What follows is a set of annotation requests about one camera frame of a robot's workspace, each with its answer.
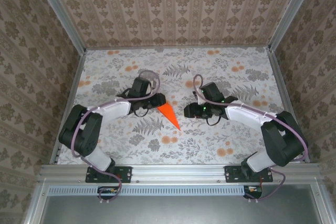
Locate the orange paper sheet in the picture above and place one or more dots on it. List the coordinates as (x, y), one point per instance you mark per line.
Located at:
(170, 115)

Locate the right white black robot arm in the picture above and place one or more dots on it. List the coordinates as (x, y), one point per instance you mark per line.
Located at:
(244, 116)

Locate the aluminium frame post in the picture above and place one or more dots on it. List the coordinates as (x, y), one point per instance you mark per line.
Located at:
(60, 16)
(291, 14)

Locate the aluminium frame bar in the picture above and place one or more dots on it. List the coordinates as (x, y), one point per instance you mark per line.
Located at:
(287, 103)
(69, 103)
(178, 48)

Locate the grey metal panel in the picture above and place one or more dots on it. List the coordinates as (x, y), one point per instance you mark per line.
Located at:
(183, 211)

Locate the long aluminium mounting rail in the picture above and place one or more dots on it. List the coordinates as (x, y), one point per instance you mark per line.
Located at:
(178, 172)

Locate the black connector box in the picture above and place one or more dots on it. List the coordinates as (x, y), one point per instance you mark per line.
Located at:
(105, 191)
(256, 191)

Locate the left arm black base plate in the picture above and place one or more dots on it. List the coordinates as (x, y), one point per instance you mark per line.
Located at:
(126, 174)

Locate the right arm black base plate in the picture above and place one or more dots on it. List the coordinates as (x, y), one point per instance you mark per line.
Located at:
(232, 174)

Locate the floral patterned table cover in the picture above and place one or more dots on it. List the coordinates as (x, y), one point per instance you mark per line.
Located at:
(118, 64)

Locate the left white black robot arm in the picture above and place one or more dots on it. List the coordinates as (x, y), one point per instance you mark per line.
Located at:
(116, 108)

